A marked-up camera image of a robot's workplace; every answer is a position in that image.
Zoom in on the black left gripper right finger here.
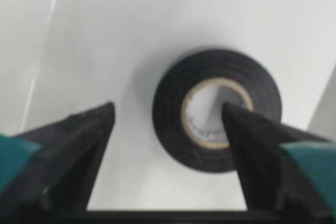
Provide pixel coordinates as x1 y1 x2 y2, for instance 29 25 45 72
222 103 335 223

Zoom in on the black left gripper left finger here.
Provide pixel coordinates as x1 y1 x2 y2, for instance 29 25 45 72
1 102 115 223

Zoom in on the black electrical tape roll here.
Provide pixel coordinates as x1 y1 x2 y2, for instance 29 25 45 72
152 48 282 173

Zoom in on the white plastic case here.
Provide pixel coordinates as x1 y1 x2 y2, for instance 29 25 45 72
1 0 335 210

